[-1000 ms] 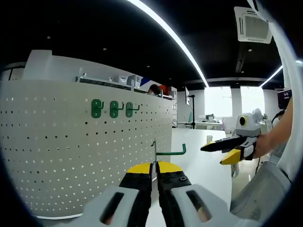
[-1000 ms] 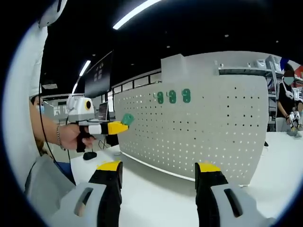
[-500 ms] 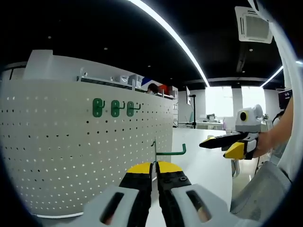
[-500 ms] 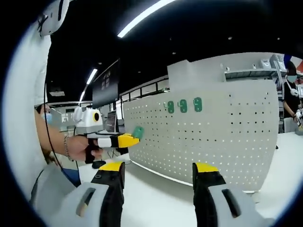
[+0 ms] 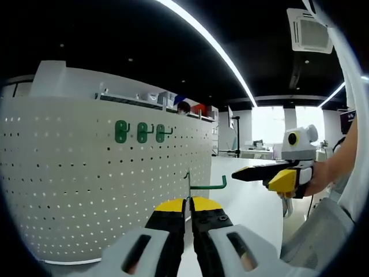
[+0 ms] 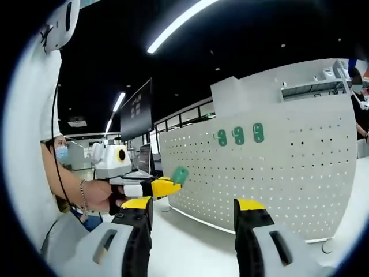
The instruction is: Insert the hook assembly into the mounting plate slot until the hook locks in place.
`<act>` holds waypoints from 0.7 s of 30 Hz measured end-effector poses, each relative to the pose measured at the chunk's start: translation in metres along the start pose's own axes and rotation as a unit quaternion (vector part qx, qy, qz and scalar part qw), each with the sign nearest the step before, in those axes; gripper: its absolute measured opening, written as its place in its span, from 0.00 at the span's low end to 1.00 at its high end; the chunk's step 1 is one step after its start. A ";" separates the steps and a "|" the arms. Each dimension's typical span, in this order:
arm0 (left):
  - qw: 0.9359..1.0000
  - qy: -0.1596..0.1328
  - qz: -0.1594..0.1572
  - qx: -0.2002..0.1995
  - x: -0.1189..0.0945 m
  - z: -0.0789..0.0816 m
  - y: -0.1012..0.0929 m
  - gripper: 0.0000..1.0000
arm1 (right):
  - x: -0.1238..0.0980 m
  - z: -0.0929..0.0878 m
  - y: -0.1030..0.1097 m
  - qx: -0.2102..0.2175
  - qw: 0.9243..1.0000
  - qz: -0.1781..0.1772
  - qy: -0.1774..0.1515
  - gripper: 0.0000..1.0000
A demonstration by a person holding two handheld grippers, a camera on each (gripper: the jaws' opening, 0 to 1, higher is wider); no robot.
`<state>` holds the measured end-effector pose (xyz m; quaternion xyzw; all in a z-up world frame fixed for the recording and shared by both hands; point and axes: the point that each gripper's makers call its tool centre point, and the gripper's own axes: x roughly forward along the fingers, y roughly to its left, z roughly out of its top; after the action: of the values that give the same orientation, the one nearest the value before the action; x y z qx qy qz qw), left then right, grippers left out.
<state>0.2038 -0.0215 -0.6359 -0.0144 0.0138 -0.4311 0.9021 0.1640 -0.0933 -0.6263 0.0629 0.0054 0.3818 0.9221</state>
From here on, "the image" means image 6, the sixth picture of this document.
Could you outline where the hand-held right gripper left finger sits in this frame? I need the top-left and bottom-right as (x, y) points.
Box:
(47, 196), (155, 277)

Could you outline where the silver bracelet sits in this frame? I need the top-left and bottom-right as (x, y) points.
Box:
(80, 178), (89, 214)

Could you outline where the person's left hand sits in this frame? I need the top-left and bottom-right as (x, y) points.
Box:
(86, 179), (126, 216)

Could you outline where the thin black device cable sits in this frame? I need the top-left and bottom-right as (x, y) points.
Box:
(51, 83), (77, 213)

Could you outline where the black hanging screen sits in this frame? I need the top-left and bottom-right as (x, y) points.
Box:
(119, 77), (153, 143)

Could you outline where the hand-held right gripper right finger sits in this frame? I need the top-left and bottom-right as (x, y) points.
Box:
(234, 198), (321, 277)

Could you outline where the white perforated mounting plate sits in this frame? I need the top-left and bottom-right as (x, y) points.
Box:
(157, 59), (359, 254)

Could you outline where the computer monitor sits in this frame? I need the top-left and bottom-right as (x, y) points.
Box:
(138, 143), (153, 175)

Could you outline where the green hook assembly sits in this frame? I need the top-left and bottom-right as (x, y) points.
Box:
(231, 126), (246, 145)
(253, 122), (265, 144)
(212, 129), (228, 147)
(171, 166), (190, 186)

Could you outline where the white worn chest device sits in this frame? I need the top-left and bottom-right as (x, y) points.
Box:
(46, 0), (81, 53)

